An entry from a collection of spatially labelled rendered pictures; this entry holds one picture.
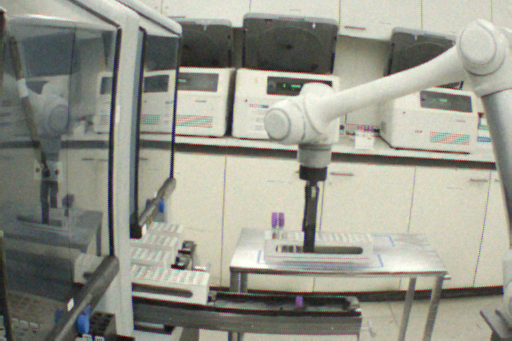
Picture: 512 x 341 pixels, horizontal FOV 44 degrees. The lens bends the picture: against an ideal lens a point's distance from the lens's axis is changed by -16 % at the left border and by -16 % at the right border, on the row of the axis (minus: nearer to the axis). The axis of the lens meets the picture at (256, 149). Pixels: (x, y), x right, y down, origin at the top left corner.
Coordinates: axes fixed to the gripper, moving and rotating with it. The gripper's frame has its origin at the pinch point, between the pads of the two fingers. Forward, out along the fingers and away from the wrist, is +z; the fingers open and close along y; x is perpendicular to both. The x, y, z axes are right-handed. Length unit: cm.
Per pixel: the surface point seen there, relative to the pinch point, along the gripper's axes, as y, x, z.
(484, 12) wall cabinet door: 217, -124, -91
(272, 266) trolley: -10.0, 9.2, 5.3
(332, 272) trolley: -12.6, -6.4, 5.9
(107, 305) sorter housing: -71, 41, -1
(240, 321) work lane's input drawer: -45.9, 16.3, 8.6
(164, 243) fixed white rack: -11.3, 37.3, 0.7
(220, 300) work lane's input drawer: -36.3, 21.3, 7.0
